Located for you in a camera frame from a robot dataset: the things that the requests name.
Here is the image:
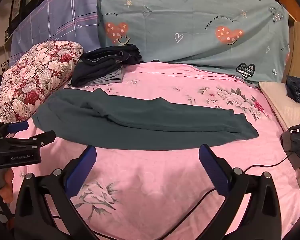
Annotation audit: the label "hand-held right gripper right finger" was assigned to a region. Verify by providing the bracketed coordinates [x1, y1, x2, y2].
[198, 144, 283, 240]

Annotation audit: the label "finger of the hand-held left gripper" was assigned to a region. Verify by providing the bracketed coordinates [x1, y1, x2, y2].
[0, 130, 56, 153]
[0, 121, 29, 141]

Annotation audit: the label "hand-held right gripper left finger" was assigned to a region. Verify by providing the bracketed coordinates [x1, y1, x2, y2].
[14, 144, 98, 240]

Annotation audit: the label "dark green pants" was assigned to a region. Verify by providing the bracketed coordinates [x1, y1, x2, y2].
[32, 88, 259, 151]

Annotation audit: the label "black folded pants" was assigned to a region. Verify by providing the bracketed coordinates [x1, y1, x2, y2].
[80, 44, 142, 67]

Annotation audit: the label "person's left hand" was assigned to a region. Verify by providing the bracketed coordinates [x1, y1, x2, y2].
[0, 169, 15, 204]

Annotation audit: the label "red floral pillow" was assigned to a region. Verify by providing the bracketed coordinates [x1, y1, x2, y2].
[0, 40, 84, 125]

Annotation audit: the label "pink floral bedsheet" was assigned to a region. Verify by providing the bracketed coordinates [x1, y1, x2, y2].
[0, 61, 300, 240]

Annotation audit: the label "navy folded garment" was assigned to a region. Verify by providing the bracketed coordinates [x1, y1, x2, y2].
[70, 59, 125, 87]

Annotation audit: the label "grey folded garment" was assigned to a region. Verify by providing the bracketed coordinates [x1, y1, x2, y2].
[67, 69, 124, 88]

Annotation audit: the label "cream quilted pillow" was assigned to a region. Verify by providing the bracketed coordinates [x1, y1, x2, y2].
[259, 81, 300, 132]

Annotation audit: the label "purple plaid sheet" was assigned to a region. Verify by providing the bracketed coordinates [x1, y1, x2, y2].
[9, 0, 104, 67]

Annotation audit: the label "dark blue crumpled cloth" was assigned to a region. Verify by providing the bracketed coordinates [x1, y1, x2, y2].
[286, 75, 300, 105]

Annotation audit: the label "teal heart print sheet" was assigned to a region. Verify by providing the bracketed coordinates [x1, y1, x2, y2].
[97, 0, 290, 83]

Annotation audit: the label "black cable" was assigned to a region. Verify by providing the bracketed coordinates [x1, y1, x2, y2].
[50, 152, 290, 240]

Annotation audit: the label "wooden bed frame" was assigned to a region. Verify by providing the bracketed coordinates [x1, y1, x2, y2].
[272, 0, 300, 83]

